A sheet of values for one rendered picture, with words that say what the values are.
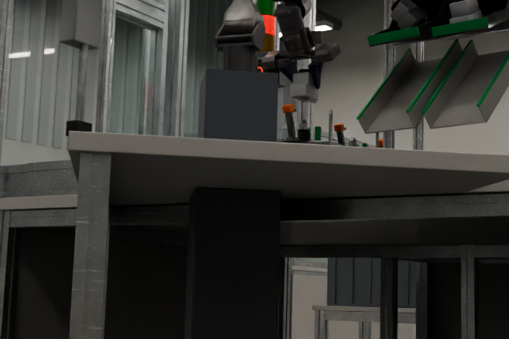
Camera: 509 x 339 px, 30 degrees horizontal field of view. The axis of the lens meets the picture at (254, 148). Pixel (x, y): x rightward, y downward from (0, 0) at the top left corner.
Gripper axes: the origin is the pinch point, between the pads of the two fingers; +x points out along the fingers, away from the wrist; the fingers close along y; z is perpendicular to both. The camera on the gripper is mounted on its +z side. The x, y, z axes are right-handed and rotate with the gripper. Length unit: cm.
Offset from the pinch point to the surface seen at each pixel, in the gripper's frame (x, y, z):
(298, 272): 273, 252, 342
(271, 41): -4.8, 16.5, 16.1
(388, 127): 7.7, -26.2, -17.3
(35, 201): 10, 60, -40
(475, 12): -9.9, -44.1, -1.1
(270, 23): -9.0, 16.6, 18.5
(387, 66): 0.9, -19.9, 2.8
